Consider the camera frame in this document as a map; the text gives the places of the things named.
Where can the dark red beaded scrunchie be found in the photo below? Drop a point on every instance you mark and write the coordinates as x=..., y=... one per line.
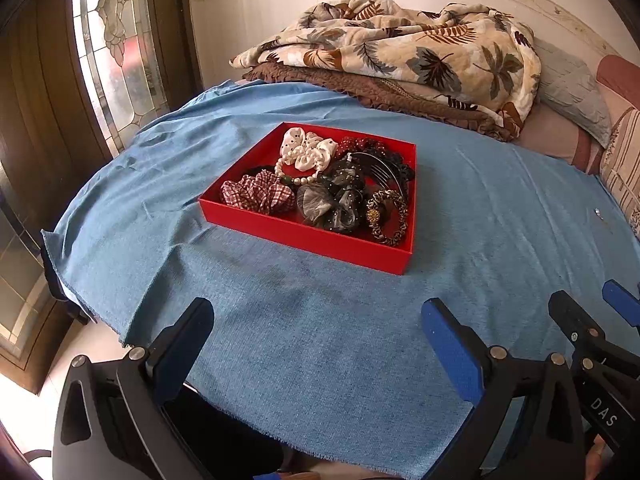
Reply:
x=350, y=145

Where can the wooden door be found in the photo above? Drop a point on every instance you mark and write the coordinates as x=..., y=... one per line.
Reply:
x=40, y=90

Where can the white dotted scrunchie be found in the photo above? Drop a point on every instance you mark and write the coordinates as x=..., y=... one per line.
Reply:
x=305, y=152

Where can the grey pillow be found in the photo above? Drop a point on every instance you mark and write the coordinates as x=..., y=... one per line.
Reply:
x=575, y=90

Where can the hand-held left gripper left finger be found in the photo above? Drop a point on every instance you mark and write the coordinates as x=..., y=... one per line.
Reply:
x=175, y=360

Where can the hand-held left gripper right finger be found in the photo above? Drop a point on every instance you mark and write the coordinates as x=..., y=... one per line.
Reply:
x=450, y=345

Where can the black hair comb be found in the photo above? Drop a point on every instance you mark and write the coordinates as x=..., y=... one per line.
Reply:
x=395, y=170

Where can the leaf print blanket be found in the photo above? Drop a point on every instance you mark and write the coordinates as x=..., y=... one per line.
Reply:
x=400, y=45

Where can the striped floral cushion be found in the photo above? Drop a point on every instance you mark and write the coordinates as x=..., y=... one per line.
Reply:
x=622, y=170

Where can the blue cloth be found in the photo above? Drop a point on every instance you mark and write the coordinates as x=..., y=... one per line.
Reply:
x=325, y=340

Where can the brown ruffled blanket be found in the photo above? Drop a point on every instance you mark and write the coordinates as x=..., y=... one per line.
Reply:
x=380, y=92

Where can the black dotted mesh scrunchie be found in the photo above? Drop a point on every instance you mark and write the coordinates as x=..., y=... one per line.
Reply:
x=347, y=210

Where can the red checked scrunchie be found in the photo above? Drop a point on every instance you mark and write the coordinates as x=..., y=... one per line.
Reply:
x=255, y=192

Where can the striped pink pillow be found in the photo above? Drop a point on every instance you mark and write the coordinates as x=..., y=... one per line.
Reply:
x=550, y=132

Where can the stained glass window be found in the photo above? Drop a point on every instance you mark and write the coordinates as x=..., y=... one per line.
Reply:
x=120, y=50

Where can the red cardboard box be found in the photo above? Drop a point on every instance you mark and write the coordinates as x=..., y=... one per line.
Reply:
x=300, y=240

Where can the grey mesh dotted scrunchie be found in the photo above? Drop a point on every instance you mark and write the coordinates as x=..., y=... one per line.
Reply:
x=312, y=205

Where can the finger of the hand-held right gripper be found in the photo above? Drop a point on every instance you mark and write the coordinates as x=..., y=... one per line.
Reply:
x=622, y=297
x=575, y=317

